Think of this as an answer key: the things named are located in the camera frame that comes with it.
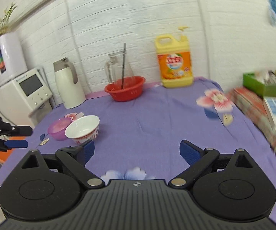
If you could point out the white thermos jug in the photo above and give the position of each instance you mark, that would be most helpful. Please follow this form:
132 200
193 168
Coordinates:
68 84

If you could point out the red patterned bedding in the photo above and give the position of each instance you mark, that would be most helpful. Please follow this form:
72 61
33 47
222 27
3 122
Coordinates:
253 107

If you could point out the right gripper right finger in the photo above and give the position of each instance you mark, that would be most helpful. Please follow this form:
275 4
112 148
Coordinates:
201 162

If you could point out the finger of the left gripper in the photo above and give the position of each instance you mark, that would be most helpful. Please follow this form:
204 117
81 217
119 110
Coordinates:
16 144

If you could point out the green box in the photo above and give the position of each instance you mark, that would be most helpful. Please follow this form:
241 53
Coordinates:
262 83

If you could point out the glass pitcher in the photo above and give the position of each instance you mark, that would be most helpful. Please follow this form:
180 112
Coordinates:
113 67

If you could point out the white red patterned bowl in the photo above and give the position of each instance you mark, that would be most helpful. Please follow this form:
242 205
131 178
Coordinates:
83 129

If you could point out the orange plastic basin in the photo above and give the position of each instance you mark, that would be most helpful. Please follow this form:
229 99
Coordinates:
5 155

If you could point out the white water purifier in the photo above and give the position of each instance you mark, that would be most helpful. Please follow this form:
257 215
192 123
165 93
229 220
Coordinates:
12 61

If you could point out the white water dispenser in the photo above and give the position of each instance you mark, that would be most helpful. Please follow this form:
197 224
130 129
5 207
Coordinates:
25 100

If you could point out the green potted plant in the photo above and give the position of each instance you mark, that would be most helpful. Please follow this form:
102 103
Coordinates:
4 21

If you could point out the yellow detergent bottle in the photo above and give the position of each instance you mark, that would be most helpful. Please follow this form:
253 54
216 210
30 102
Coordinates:
174 60

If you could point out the purple plastic bowl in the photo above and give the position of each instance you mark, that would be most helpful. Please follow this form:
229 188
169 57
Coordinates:
57 129

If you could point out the black stirring stick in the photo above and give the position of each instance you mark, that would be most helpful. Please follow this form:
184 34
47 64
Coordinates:
123 65

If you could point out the purple floral tablecloth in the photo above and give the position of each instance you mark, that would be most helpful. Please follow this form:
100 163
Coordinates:
136 155

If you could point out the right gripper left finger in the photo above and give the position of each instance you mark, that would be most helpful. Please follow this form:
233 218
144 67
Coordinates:
71 161

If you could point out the red plastic basket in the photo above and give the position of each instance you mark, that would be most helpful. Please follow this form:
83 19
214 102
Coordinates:
132 89

